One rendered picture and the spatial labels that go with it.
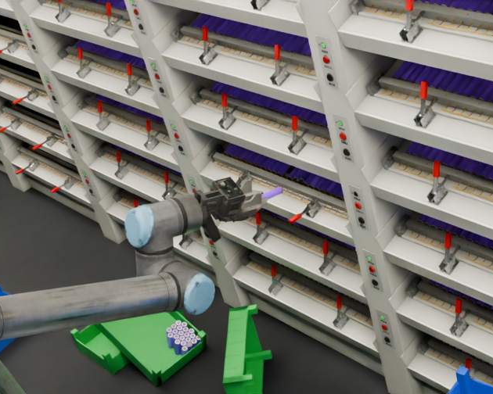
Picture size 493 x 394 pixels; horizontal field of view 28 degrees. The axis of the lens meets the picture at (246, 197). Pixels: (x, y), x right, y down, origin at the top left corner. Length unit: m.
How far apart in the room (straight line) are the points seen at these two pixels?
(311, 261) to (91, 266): 1.13
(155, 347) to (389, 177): 1.12
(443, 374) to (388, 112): 0.77
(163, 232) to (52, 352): 1.11
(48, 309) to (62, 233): 1.83
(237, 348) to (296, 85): 0.80
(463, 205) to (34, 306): 0.90
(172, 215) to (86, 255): 1.41
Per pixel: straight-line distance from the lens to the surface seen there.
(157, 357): 3.03
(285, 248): 2.74
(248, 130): 2.55
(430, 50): 1.90
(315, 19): 2.08
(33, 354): 3.31
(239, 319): 2.80
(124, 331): 3.09
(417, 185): 2.19
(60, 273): 3.61
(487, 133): 1.96
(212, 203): 2.33
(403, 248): 2.34
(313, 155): 2.37
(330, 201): 2.48
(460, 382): 2.01
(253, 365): 2.94
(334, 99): 2.16
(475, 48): 1.86
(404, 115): 2.07
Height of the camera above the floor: 1.97
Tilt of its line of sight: 33 degrees down
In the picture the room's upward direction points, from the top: 16 degrees counter-clockwise
